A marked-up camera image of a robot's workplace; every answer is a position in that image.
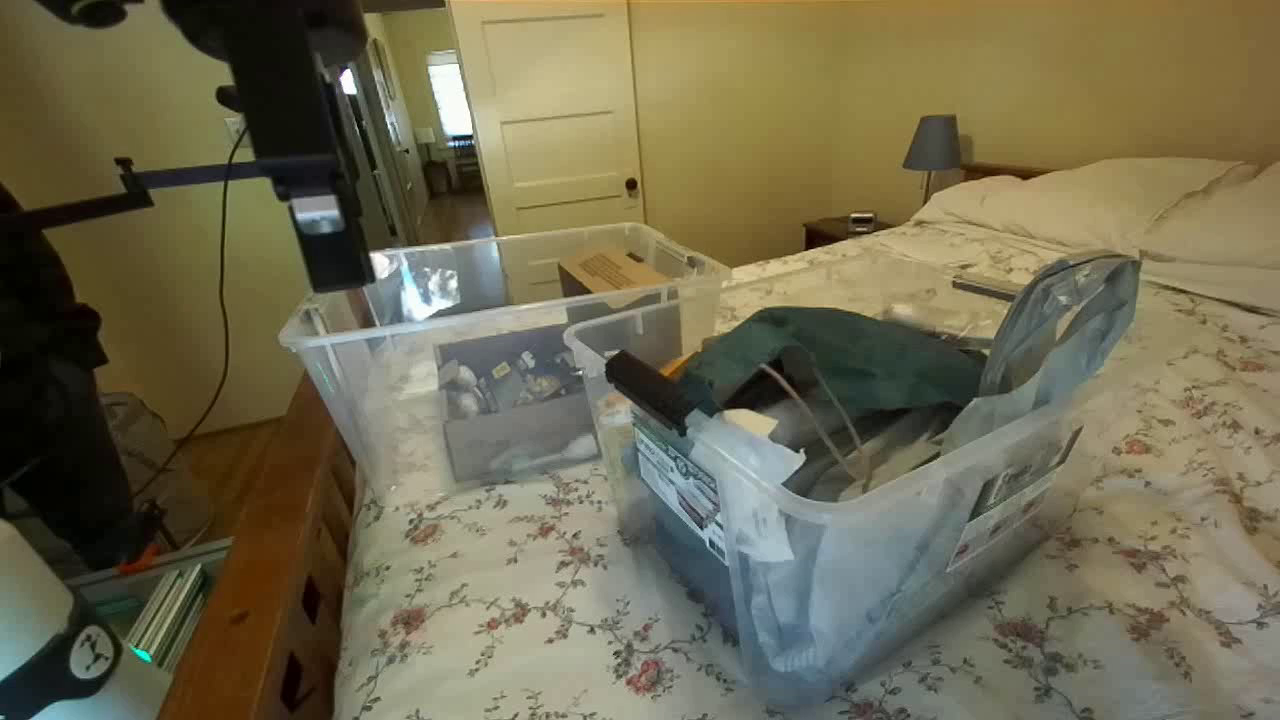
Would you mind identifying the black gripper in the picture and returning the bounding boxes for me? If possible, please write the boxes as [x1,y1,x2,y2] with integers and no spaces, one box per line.
[196,0,381,290]

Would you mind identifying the cream panel door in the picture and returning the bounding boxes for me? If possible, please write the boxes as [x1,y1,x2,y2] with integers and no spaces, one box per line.
[446,0,652,238]

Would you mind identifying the clear plastic storage bin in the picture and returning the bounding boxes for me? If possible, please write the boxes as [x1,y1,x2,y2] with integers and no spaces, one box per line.
[566,270,1111,712]
[275,215,735,502]

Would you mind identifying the flat labelled cardboard box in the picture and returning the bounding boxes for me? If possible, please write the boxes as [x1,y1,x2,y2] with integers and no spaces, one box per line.
[556,249,675,300]

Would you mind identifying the open brown cardboard box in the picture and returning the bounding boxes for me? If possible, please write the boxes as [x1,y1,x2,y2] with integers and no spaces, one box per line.
[438,325,604,489]

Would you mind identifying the white printed label package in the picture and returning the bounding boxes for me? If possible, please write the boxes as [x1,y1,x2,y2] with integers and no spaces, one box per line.
[623,412,741,567]

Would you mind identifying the floral bedspread bed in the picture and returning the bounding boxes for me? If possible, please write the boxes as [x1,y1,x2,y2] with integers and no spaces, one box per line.
[334,215,1280,720]

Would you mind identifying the dark wooden nightstand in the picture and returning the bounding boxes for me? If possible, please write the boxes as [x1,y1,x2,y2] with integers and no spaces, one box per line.
[800,208,895,253]

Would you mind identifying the teal folded cloth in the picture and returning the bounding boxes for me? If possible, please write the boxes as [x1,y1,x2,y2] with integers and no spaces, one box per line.
[672,302,991,420]

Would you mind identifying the grey shade table lamp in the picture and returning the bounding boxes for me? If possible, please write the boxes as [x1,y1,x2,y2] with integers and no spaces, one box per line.
[899,110,969,208]

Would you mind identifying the dark wooden headboard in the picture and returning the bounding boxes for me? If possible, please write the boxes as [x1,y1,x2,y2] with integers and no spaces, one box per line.
[958,161,1048,183]

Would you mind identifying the white pillow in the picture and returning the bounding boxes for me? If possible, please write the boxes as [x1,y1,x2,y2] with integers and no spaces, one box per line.
[918,156,1255,260]
[1139,156,1280,319]

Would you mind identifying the grey translucent plastic package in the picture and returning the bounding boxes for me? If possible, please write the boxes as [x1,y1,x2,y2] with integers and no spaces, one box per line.
[937,249,1147,452]

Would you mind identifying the black camera boom stand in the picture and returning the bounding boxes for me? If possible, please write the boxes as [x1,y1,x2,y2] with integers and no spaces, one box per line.
[20,151,343,233]

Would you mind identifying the black hanging cable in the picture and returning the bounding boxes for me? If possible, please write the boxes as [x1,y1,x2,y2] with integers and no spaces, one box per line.
[131,119,259,501]

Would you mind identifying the black cylindrical handle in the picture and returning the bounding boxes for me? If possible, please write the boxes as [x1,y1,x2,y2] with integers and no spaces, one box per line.
[602,347,698,432]

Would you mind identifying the grey metal rail stack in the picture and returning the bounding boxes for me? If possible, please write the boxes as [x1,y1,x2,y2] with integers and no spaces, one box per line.
[71,534,238,672]

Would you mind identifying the thin beige cable ties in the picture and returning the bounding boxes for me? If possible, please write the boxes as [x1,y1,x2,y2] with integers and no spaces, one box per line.
[766,354,887,491]

